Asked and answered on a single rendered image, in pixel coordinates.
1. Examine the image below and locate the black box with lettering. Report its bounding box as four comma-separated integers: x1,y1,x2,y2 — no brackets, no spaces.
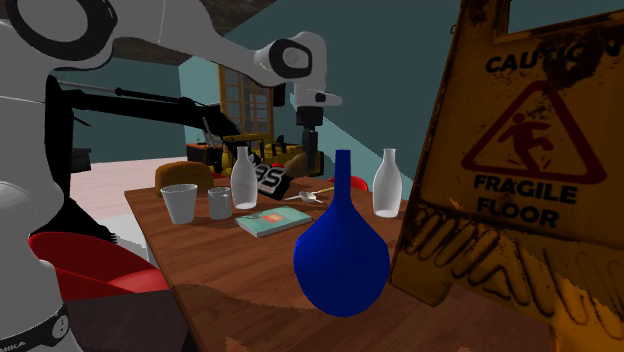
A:
247,152,295,202

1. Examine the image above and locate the silver spoon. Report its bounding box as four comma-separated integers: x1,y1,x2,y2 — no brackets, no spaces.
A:
284,186,336,205

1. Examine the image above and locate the red chair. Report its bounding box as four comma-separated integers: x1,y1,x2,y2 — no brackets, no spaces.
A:
327,174,370,192
27,231,170,301

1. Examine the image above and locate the white glass bottle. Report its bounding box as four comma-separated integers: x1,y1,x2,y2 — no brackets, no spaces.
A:
229,145,259,210
372,147,404,219

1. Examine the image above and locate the teal book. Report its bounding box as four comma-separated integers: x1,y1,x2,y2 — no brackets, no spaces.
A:
234,205,314,240

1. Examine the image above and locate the grey mug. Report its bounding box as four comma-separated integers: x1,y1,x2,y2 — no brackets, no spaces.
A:
206,186,234,221

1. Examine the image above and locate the brown padded chair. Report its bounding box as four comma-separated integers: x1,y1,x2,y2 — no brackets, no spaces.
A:
154,160,216,199

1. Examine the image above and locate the blue long-necked vase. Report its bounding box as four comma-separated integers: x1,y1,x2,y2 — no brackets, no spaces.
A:
292,148,392,319

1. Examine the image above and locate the white cup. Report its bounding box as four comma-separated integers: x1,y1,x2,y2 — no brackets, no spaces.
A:
160,183,199,226

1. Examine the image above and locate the yellow and black excavator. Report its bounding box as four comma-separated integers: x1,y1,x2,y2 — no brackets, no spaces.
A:
43,74,326,235

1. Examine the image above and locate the brown wooden table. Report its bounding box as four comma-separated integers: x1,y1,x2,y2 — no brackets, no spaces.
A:
123,174,555,352

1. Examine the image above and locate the yellow caution floor sign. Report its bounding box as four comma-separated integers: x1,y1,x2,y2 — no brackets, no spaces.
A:
387,0,624,352

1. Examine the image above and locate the window with wooden frame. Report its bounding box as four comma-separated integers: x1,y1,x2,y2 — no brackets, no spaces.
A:
217,64,275,139

